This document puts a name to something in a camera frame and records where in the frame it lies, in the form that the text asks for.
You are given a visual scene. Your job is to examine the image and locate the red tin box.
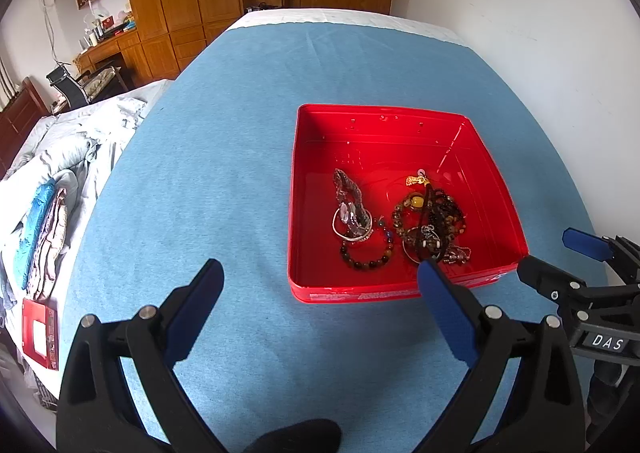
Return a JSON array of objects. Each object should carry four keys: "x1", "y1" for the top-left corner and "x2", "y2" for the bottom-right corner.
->
[{"x1": 286, "y1": 104, "x2": 531, "y2": 305}]

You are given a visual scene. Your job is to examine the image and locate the silver chain link watch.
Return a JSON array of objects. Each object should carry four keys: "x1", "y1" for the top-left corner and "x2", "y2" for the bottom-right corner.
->
[{"x1": 332, "y1": 169, "x2": 373, "y2": 239}]

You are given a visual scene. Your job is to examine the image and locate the wide silver bangle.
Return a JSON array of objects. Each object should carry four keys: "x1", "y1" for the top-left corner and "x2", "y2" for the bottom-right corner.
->
[{"x1": 332, "y1": 207, "x2": 373, "y2": 241}]

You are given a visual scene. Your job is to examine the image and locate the silver charm bracelet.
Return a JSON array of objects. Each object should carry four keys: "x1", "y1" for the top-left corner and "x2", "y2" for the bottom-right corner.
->
[{"x1": 442, "y1": 245, "x2": 473, "y2": 266}]

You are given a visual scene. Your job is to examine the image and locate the thin silver bangle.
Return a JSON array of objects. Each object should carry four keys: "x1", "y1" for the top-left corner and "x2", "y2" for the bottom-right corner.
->
[{"x1": 402, "y1": 227, "x2": 443, "y2": 265}]

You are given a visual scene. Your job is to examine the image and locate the stack of folded clothes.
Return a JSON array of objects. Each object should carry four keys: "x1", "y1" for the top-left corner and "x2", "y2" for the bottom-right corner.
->
[{"x1": 12, "y1": 181, "x2": 71, "y2": 299}]

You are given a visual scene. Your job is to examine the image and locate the black bead necklace gold pendant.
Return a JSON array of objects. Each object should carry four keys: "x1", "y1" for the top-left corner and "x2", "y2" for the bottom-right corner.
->
[{"x1": 405, "y1": 174, "x2": 468, "y2": 254}]

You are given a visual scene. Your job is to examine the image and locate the dark bead bracelet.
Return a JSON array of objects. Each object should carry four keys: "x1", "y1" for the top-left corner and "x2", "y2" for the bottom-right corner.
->
[{"x1": 340, "y1": 228, "x2": 396, "y2": 272}]

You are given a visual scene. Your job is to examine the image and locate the brown wooden bead bracelet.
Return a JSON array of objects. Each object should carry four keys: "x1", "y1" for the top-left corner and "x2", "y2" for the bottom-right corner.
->
[{"x1": 391, "y1": 193, "x2": 436, "y2": 239}]

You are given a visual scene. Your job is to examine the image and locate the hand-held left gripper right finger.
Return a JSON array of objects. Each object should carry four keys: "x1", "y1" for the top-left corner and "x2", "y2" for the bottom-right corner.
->
[{"x1": 416, "y1": 258, "x2": 587, "y2": 453}]

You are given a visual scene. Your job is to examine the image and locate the black office chair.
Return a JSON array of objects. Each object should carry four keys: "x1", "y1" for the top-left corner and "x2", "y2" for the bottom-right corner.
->
[{"x1": 46, "y1": 65, "x2": 126, "y2": 108}]

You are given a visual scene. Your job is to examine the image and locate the bed with crumpled bedding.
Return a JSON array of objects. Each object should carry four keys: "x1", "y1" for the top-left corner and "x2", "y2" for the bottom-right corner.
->
[{"x1": 0, "y1": 79, "x2": 173, "y2": 314}]

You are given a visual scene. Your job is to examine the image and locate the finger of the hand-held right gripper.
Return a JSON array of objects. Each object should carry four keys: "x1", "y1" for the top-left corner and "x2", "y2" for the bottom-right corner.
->
[
  {"x1": 561, "y1": 227, "x2": 640, "y2": 284},
  {"x1": 516, "y1": 256, "x2": 589, "y2": 315}
]

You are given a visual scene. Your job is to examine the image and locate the wooden desk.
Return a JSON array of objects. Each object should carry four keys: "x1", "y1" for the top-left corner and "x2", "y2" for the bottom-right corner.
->
[{"x1": 75, "y1": 25, "x2": 146, "y2": 88}]

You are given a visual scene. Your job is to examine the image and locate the dark wooden headboard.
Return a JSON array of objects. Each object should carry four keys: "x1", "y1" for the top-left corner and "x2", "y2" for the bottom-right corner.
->
[{"x1": 0, "y1": 77, "x2": 53, "y2": 174}]

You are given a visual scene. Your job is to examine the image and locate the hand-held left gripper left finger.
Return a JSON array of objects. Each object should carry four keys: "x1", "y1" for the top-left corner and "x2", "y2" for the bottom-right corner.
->
[{"x1": 56, "y1": 258, "x2": 226, "y2": 453}]

